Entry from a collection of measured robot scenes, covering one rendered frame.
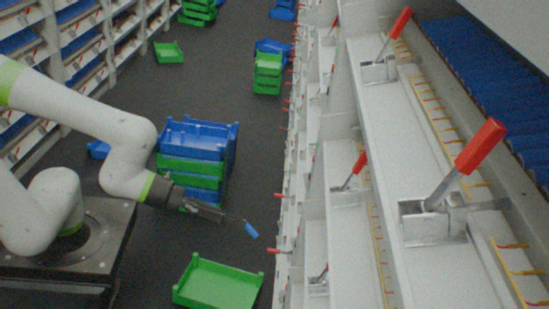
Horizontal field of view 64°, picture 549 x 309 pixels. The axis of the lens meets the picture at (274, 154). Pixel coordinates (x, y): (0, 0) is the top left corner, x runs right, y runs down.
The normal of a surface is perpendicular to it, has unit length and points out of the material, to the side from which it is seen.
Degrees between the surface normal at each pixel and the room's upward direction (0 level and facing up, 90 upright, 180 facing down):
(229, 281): 0
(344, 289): 18
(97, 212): 2
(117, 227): 2
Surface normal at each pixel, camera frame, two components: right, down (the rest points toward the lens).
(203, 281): 0.13, -0.83
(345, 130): -0.07, 0.53
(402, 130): -0.18, -0.84
